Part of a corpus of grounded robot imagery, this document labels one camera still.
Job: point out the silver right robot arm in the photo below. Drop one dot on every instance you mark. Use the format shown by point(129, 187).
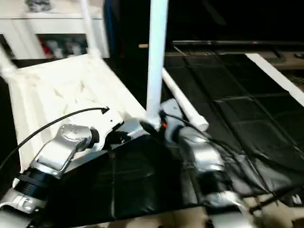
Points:
point(204, 156)

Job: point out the white flat strip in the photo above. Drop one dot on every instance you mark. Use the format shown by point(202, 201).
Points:
point(275, 76)

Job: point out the white plastic table leg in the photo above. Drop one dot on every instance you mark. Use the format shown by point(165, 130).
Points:
point(156, 57)
point(89, 28)
point(183, 102)
point(5, 64)

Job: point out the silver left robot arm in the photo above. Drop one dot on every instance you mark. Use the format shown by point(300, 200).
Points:
point(64, 147)

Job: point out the grey crumpled object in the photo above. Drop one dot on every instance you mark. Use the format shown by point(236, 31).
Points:
point(38, 4)

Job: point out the dark long rail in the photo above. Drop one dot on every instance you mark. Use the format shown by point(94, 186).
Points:
point(237, 43)

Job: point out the black work mat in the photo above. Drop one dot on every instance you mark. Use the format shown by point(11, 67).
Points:
point(247, 118)

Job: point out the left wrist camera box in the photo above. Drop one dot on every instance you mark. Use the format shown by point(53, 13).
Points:
point(110, 122)

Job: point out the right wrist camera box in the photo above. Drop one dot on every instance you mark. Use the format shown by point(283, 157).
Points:
point(170, 111)

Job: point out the white glass-door cabinet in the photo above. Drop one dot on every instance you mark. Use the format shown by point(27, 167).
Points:
point(28, 28)

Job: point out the white plastic table top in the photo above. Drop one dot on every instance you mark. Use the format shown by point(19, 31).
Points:
point(57, 95)

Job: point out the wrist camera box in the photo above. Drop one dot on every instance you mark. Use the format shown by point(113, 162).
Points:
point(110, 122)
point(170, 111)

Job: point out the red bottle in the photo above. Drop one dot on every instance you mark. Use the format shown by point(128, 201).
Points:
point(46, 48)

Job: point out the small tan box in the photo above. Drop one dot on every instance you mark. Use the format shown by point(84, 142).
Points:
point(143, 46)

